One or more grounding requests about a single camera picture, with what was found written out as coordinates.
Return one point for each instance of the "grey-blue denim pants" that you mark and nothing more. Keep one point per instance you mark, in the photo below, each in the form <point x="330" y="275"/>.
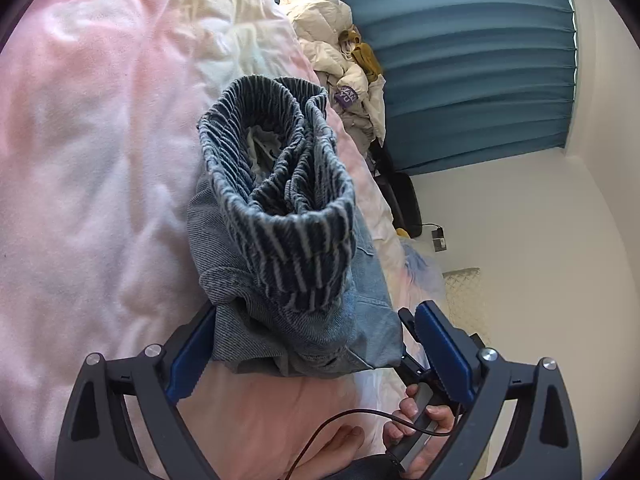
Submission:
<point x="300" y="240"/>

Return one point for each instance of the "pastel tie-dye duvet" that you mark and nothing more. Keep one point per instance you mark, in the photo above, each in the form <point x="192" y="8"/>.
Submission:
<point x="100" y="160"/>

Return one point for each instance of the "grey wall socket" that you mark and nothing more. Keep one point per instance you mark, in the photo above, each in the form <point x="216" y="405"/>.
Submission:
<point x="440" y="245"/>

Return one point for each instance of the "black charger plug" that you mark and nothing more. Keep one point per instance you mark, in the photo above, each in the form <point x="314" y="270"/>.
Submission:
<point x="438" y="234"/>

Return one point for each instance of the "yellow plush toy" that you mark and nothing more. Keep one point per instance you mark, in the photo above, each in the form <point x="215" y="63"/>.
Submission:
<point x="402" y="233"/>

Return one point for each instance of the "person's right hand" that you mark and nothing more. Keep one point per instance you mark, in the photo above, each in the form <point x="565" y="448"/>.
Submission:
<point x="441" y="417"/>

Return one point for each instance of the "white quilted mat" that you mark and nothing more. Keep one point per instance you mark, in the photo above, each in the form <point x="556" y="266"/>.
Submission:
<point x="465" y="295"/>

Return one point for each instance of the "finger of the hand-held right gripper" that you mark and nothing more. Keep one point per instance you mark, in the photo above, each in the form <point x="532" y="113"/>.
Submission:
<point x="409" y="322"/>

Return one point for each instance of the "mustard yellow garment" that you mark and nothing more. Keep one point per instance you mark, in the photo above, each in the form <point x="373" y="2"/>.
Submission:
<point x="367" y="57"/>

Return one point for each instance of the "white down jacket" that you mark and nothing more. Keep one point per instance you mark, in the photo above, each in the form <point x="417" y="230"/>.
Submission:
<point x="320" y="25"/>

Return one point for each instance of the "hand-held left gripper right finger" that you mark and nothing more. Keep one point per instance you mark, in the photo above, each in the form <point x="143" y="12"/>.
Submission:
<point x="442" y="355"/>

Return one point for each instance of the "wide blue curtain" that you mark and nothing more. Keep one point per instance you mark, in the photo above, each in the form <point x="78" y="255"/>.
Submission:
<point x="475" y="60"/>

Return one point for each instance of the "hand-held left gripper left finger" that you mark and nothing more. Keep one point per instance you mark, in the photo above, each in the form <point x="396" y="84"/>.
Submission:
<point x="187" y="360"/>

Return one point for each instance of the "grey jacket with purple label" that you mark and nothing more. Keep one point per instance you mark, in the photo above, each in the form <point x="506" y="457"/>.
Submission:
<point x="362" y="110"/>

